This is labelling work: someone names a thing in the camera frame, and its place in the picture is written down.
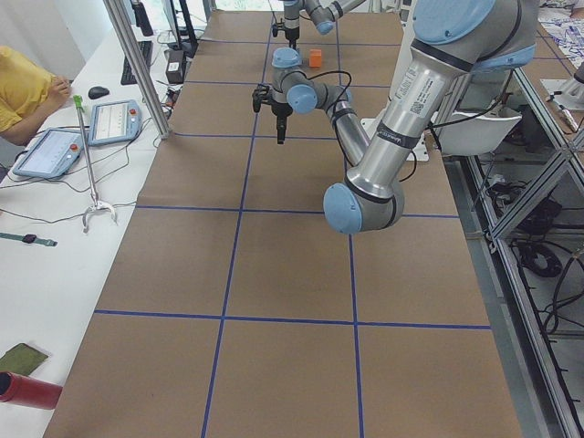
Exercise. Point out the black monitor stand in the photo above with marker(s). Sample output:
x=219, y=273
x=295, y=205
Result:
x=182, y=27

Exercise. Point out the teach pendant tablet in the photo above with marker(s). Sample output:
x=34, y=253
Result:
x=51, y=156
x=114, y=122

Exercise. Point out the black box with label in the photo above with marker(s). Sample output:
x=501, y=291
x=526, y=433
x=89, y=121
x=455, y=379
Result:
x=176, y=66

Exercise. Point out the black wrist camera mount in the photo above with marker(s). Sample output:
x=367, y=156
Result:
x=278, y=27
x=261, y=95

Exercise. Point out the white chair seat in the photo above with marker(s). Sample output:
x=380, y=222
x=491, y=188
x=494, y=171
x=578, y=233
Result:
x=479, y=135

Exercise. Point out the person in yellow shirt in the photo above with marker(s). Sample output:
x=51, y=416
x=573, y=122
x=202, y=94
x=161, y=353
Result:
x=29, y=95

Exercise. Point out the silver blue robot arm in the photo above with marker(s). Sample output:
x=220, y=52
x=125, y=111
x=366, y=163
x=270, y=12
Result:
x=322, y=17
x=450, y=39

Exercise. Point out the reacher grabber tool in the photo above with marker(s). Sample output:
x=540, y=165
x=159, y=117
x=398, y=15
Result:
x=97, y=204

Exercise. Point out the near teach pendant tablet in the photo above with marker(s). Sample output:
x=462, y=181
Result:
x=51, y=156

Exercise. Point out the black computer mouse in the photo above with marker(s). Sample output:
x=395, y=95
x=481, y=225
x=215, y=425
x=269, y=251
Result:
x=98, y=92

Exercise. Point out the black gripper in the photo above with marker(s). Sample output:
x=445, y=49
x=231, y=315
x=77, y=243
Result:
x=290, y=28
x=279, y=110

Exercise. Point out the far teach pendant tablet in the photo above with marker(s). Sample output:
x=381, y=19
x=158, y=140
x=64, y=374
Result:
x=114, y=122

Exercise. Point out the green strap smartwatch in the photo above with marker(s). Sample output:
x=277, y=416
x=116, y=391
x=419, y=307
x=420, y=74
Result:
x=29, y=239

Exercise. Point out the orange foam block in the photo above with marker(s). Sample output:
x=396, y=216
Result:
x=315, y=58

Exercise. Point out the aluminium frame post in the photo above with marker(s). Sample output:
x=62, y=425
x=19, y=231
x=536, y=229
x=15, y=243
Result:
x=130, y=47

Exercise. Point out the olive green bean bag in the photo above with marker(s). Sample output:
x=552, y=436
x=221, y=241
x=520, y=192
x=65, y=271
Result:
x=22, y=359

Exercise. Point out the red bottle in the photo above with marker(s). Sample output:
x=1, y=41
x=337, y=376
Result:
x=29, y=392

